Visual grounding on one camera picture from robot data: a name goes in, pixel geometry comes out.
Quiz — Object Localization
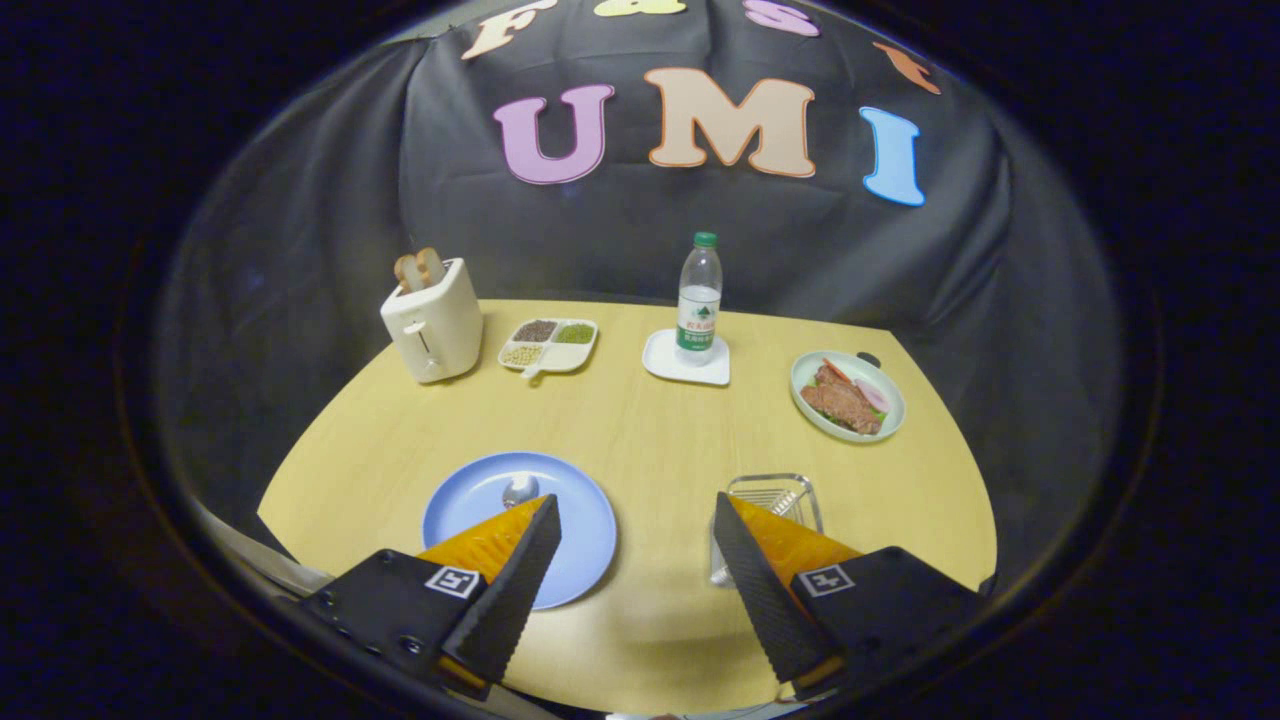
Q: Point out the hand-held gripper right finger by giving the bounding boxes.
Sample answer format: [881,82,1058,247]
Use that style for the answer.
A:
[712,490,986,689]

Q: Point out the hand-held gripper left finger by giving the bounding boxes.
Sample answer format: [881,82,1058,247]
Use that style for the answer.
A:
[300,493,563,701]

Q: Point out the blue round plate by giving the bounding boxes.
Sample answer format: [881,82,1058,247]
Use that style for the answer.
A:
[422,452,619,611]

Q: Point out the clear cutlery holder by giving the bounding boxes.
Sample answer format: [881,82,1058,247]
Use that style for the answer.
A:
[710,473,826,588]

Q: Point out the brown meat slice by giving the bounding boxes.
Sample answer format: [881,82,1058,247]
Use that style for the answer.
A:
[800,362,883,436]

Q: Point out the pale green plate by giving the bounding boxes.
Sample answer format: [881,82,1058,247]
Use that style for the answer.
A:
[790,350,907,444]

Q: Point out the white divided dish with beans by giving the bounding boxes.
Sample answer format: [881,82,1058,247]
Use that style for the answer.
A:
[497,317,599,381]

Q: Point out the white square coaster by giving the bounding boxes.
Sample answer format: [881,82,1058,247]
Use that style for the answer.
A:
[642,328,731,387]

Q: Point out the cream toaster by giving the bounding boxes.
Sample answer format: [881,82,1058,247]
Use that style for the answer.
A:
[380,258,485,384]

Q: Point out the clear water bottle green cap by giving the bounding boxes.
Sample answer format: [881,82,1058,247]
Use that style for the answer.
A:
[676,232,724,366]

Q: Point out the black backdrop cloth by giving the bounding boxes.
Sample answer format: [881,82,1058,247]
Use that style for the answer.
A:
[150,0,1126,601]

